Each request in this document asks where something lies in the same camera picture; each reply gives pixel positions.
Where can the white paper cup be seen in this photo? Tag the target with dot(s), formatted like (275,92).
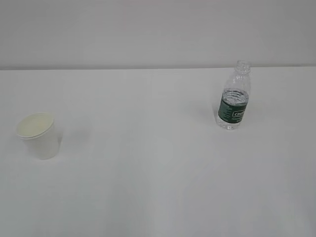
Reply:
(37,131)

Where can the clear water bottle green label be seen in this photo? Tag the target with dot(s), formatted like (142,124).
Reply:
(235,97)

